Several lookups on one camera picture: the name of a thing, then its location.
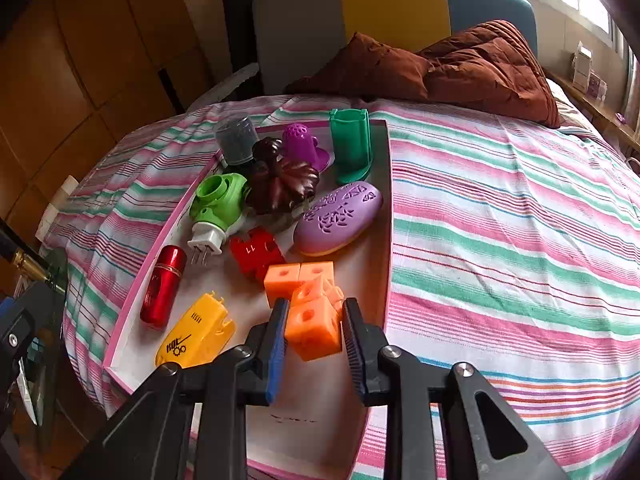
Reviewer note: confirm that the white carton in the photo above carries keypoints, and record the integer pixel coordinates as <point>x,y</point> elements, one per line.
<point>581,70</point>

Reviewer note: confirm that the brown quilt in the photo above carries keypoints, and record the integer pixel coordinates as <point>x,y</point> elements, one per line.
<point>475,65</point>

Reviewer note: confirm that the glass side table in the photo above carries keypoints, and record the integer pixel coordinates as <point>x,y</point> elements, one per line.
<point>47,360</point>

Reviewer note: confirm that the dark brown scalloped container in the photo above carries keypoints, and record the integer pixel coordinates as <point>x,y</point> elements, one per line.
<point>282,185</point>

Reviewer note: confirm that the grey plastic cup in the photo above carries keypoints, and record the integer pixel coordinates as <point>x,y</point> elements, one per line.
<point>237,140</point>

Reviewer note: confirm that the white pillow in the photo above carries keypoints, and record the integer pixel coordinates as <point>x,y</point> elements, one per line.
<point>567,107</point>

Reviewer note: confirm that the purple carton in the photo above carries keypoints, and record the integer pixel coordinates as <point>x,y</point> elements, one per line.
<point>596,86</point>

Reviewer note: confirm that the yellow plastic case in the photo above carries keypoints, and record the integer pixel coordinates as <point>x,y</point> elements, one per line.
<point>195,330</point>

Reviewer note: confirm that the wooden shelf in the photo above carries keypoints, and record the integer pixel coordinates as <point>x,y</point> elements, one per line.
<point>600,110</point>

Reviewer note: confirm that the green plug-in device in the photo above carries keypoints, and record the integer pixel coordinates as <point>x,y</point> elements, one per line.
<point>217,200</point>

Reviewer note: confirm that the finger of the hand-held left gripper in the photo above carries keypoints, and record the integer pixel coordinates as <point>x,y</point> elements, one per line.
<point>22,325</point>

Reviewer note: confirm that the purple perforated cone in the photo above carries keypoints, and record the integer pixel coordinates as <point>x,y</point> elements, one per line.
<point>300,142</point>

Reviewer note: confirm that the orange linked cubes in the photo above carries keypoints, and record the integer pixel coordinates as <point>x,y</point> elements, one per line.
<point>312,325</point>

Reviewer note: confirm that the red puzzle piece block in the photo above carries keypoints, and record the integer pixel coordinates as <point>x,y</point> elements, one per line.
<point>252,255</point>

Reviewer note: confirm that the red capsule case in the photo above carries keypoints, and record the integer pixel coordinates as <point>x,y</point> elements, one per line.
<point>162,285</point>

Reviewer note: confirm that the wooden wardrobe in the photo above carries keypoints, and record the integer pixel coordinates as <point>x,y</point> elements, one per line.
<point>75,70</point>

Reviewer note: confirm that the striped bedsheet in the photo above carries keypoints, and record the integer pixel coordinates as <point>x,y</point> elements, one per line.
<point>500,260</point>

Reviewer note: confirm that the grey yellow blue headboard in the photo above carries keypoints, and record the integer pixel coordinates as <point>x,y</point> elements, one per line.
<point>390,5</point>

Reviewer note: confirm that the small purple object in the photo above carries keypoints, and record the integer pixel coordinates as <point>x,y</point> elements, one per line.
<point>621,118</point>

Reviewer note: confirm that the white bed rail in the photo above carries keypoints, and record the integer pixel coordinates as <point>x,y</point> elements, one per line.
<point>220,87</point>

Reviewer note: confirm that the pink-edged white box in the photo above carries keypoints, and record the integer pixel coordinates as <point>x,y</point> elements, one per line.
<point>310,410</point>

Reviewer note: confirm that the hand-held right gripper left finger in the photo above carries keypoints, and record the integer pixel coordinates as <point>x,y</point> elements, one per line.
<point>276,350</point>

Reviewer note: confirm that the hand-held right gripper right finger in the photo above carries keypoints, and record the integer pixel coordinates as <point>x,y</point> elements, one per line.
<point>356,355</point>

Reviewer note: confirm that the purple oval soap box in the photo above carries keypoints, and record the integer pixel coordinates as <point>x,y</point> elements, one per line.
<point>337,220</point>

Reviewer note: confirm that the black and brass rod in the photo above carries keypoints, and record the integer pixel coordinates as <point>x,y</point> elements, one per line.
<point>25,260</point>

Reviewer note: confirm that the green plastic holder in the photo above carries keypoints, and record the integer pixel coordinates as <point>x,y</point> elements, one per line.
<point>350,145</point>

